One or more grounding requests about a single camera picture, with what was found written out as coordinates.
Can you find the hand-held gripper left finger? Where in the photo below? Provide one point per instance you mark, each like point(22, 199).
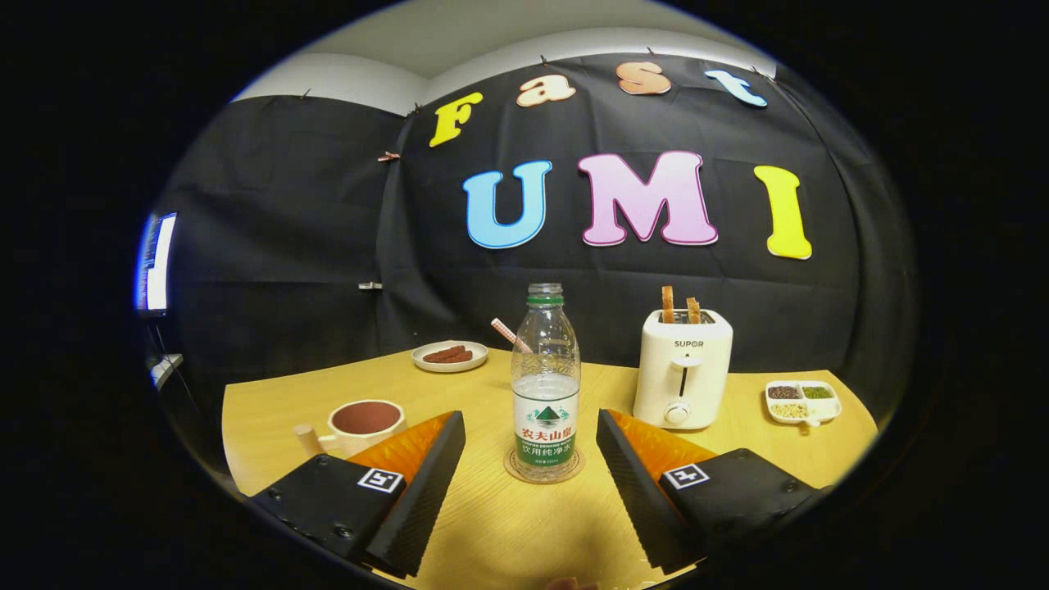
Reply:
point(422, 500)

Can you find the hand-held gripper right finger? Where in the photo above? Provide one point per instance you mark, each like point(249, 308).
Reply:
point(639, 500)

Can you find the round wooden coaster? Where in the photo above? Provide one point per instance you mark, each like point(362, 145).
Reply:
point(576, 469)

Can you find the clear plastic juice bottle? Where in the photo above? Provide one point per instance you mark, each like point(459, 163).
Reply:
point(546, 385)

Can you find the wooden table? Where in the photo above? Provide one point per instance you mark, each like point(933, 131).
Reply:
point(524, 533)

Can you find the white toaster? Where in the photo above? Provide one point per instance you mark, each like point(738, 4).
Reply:
point(684, 377)

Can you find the small white plate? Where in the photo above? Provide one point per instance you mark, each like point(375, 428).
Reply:
point(451, 366)

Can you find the brown sausage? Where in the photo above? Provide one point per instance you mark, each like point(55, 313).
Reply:
point(448, 354)

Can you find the striped straw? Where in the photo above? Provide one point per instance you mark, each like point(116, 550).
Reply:
point(504, 329)

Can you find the white divided dish with grains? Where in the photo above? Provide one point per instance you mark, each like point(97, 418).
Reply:
point(805, 403)

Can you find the toast slice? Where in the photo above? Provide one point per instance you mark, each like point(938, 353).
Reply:
point(668, 305)
point(693, 311)

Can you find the black backdrop cloth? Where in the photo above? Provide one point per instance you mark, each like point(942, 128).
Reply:
point(287, 205)

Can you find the computer monitor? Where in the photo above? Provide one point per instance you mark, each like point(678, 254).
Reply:
point(156, 262)

